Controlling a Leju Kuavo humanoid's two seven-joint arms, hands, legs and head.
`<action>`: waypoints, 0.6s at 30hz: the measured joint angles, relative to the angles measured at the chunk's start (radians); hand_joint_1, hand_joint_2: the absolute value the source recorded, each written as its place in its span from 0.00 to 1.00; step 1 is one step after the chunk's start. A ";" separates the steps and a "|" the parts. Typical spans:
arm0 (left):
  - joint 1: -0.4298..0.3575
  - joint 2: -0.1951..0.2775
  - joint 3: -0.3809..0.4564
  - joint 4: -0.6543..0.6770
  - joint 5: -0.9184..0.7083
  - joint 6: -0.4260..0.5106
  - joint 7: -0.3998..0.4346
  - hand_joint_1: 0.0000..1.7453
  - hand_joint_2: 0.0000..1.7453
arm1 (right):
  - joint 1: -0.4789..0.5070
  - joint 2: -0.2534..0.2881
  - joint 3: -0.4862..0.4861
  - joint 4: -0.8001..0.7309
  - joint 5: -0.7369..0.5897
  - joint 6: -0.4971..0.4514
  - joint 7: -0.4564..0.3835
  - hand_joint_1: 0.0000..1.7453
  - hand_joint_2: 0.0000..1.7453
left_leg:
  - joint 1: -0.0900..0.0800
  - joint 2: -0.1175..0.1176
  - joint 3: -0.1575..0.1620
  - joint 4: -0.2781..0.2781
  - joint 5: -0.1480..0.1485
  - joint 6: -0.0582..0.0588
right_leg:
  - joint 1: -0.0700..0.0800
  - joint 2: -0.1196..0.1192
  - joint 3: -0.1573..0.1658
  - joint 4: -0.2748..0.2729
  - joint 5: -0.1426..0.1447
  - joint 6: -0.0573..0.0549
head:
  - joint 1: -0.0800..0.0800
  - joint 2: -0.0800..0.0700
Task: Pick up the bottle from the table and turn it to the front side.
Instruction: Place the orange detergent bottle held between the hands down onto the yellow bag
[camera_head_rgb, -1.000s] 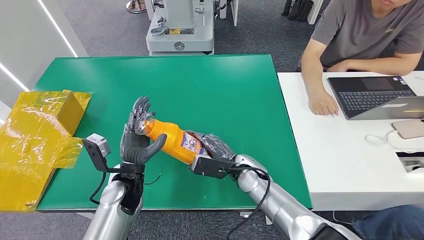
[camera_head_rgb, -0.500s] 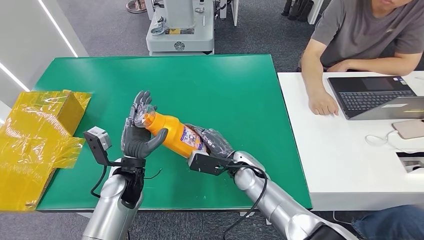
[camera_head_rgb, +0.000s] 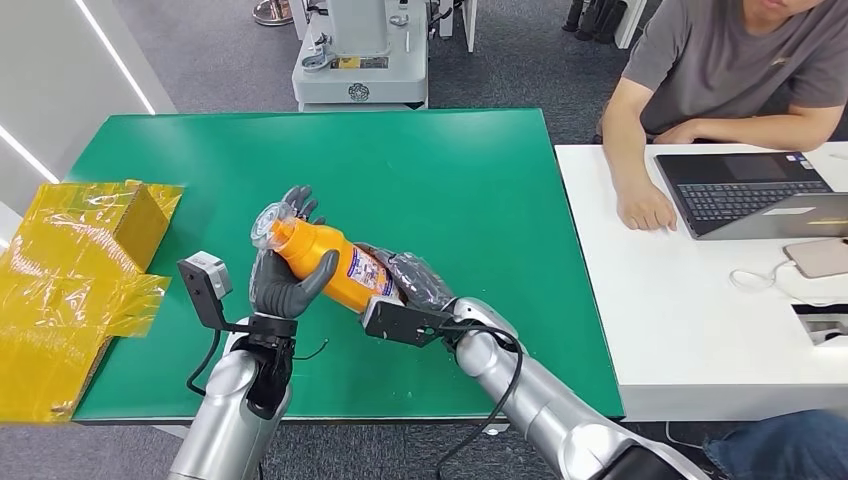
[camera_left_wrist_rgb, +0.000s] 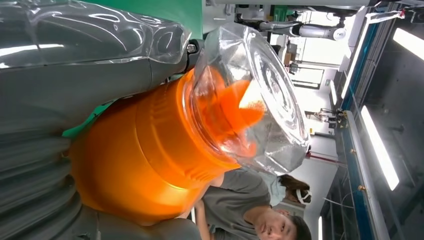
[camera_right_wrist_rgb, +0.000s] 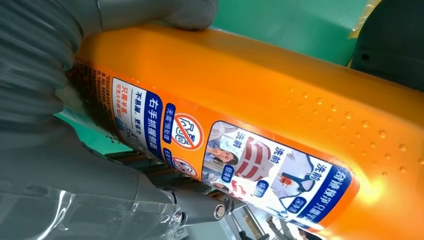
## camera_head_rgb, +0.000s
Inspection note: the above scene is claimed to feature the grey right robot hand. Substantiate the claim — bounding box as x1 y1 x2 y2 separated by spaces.
357 243 458 313

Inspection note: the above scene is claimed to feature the person's hand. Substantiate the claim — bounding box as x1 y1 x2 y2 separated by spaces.
616 188 680 234
652 119 701 146

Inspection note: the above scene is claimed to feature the dark grey laptop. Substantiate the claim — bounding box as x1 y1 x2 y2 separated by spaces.
654 152 848 241

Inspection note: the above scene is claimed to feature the white device with black slot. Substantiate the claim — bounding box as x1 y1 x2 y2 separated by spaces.
791 303 848 350

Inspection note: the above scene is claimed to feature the orange detergent bottle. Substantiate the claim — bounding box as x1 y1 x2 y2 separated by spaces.
250 201 403 315

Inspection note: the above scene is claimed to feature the white charging cable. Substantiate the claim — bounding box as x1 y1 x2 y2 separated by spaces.
729 259 848 307

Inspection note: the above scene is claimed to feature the white floor cable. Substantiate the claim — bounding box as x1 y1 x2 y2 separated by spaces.
665 422 708 454

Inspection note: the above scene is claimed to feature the person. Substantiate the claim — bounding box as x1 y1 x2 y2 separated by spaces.
599 0 848 233

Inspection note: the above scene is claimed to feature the person's right hand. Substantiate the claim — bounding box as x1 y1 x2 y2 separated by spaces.
616 188 680 234

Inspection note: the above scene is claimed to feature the chrome round stand base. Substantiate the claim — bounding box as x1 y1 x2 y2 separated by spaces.
252 0 296 29

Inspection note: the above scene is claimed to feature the yellow taped cardboard box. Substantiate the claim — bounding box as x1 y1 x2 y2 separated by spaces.
0 180 185 424

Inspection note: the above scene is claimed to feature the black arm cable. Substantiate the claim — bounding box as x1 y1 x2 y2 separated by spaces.
433 323 525 480
186 327 224 398

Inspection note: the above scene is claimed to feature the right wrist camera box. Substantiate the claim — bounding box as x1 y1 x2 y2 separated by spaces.
361 296 460 350

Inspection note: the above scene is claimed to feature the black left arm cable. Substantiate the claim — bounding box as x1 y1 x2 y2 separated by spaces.
186 327 224 398

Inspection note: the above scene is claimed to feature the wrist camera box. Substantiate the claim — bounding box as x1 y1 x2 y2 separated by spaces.
177 250 252 334
361 296 460 350

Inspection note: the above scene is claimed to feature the white furniture panel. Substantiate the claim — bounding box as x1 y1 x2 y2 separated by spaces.
462 0 479 54
614 0 649 52

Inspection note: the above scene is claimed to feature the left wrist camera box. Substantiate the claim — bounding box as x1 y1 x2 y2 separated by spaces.
177 250 252 334

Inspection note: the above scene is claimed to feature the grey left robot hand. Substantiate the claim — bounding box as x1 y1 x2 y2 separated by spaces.
248 185 341 321

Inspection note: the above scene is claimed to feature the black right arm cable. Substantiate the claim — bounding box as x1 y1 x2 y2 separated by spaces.
433 323 525 480

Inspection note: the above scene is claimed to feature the rose gold phone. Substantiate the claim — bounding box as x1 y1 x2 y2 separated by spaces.
782 238 848 280

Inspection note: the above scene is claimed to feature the white machine base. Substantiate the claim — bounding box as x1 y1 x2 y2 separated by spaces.
292 0 431 113

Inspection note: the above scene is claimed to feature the person's left hand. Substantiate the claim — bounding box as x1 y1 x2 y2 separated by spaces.
652 119 701 146

